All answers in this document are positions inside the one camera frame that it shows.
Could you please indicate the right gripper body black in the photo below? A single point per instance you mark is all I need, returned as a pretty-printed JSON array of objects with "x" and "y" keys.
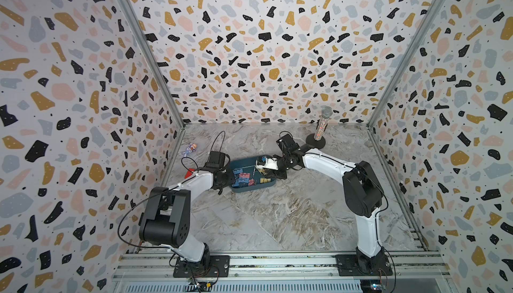
[{"x": 283, "y": 167}]

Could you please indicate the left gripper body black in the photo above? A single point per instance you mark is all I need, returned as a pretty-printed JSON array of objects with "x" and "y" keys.
[{"x": 226, "y": 178}]

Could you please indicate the teal plastic storage box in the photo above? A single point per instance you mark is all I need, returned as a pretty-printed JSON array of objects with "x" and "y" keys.
[{"x": 248, "y": 177}]

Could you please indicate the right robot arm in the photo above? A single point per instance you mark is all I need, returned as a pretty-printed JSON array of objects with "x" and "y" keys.
[{"x": 363, "y": 196}]

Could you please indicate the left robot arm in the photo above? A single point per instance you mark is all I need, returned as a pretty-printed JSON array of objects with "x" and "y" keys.
[{"x": 166, "y": 220}]

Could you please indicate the red rectangular block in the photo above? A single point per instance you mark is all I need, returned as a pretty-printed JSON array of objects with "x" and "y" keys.
[{"x": 189, "y": 173}]

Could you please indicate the purple bunny plush toy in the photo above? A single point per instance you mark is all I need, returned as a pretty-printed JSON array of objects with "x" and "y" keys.
[{"x": 187, "y": 150}]

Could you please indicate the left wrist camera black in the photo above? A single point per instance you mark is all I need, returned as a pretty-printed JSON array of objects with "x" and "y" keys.
[{"x": 217, "y": 160}]

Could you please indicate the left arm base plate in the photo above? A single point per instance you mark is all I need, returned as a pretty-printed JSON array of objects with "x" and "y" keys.
[{"x": 200, "y": 267}]

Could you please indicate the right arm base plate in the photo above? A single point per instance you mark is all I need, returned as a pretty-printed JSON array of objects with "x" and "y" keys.
[{"x": 356, "y": 265}]

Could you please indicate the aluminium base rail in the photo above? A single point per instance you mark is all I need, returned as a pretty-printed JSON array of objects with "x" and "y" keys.
[{"x": 408, "y": 271}]

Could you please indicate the aluminium frame corner post left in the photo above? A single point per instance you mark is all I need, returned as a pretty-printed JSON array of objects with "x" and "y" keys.
[{"x": 142, "y": 42}]

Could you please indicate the aluminium frame corner post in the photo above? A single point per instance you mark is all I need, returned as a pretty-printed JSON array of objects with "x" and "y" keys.
[
  {"x": 416, "y": 41},
  {"x": 142, "y": 42}
]

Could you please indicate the aluminium frame corner post right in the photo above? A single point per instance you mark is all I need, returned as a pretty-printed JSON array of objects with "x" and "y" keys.
[{"x": 416, "y": 41}]

